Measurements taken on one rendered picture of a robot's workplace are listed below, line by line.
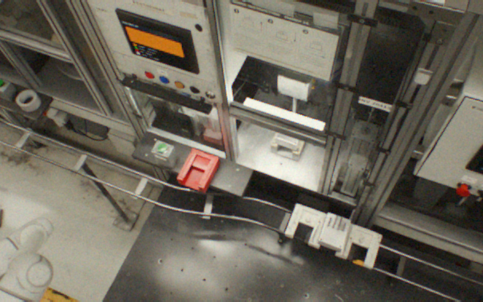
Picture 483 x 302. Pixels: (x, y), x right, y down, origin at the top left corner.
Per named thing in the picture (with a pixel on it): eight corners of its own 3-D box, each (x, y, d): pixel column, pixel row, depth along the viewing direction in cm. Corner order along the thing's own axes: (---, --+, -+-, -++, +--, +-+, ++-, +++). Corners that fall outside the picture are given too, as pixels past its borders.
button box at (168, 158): (156, 164, 211) (150, 151, 200) (164, 149, 214) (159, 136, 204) (172, 169, 209) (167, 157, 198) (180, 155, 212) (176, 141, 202)
